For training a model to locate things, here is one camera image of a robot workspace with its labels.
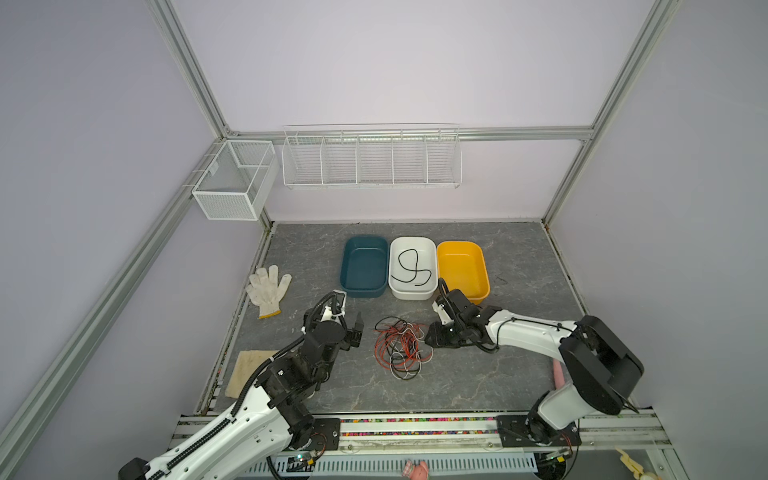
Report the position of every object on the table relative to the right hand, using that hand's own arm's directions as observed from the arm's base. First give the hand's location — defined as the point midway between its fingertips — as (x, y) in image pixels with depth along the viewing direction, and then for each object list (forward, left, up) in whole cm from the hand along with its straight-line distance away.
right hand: (430, 342), depth 88 cm
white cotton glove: (+19, +55, -1) cm, 58 cm away
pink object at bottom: (-31, +5, +2) cm, 31 cm away
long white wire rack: (+52, +17, +30) cm, 62 cm away
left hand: (+1, +24, +17) cm, 29 cm away
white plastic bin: (+27, +4, 0) cm, 28 cm away
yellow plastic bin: (+28, -13, 0) cm, 31 cm away
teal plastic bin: (+28, +21, +1) cm, 35 cm away
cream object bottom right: (-29, -45, -1) cm, 54 cm away
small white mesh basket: (+46, +63, +25) cm, 82 cm away
